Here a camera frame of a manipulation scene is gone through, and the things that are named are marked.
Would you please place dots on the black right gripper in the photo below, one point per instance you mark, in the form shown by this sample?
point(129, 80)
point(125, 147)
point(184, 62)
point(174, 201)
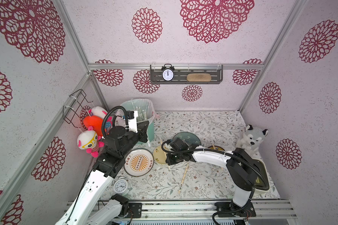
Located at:
point(170, 158)

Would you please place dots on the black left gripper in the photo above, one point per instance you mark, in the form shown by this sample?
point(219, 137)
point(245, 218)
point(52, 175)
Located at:
point(142, 128)

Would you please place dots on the disposable chopsticks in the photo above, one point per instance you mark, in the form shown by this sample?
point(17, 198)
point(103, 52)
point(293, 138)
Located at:
point(163, 147)
point(183, 178)

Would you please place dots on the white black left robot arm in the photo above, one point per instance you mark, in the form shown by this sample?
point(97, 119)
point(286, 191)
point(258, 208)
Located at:
point(101, 176)

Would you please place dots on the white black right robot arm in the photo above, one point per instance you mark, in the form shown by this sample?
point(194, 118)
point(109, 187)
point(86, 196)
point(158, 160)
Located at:
point(243, 169)

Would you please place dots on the green trash bin with bag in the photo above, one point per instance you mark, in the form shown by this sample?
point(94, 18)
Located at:
point(146, 112)

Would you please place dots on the dark green glass plate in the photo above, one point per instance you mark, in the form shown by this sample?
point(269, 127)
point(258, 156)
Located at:
point(188, 137)

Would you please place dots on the small pale yellow plate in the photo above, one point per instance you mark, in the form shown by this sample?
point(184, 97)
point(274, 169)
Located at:
point(159, 155)

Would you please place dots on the yellow black patterned plate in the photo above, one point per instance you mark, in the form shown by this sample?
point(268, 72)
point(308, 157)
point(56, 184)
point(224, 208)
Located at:
point(215, 147)

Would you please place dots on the white orange patterned plate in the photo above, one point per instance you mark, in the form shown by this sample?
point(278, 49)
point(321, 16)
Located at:
point(139, 162)

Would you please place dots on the red plush toy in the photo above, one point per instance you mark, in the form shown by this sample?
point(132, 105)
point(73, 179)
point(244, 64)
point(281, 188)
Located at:
point(95, 123)

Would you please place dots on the white plush with yellow glasses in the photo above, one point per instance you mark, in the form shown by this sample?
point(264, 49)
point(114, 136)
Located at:
point(90, 141)

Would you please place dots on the black alarm clock on shelf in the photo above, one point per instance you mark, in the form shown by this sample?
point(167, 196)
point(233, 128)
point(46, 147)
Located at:
point(168, 72)

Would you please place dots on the white alarm clock on table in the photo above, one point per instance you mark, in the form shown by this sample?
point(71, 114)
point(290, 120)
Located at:
point(121, 187)

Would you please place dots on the wooden brush on shelf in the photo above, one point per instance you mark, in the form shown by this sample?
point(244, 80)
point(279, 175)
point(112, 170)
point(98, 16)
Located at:
point(199, 77)

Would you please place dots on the grey husky plush toy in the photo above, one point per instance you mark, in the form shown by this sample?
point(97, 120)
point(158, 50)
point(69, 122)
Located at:
point(251, 140)

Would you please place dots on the white green rectangular tray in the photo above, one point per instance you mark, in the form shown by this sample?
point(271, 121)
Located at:
point(260, 187)

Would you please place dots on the white wrist camera on left gripper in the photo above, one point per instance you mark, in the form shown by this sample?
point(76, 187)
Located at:
point(132, 120)

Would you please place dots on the grey wall shelf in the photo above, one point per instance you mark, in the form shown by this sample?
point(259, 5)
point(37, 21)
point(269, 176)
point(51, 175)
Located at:
point(181, 74)

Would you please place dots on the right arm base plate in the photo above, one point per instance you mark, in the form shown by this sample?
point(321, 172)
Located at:
point(230, 209)

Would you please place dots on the black wire wall basket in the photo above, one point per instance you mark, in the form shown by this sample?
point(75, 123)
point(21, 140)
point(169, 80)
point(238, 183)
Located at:
point(71, 113)

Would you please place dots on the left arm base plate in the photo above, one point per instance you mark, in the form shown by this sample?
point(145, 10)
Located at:
point(132, 210)

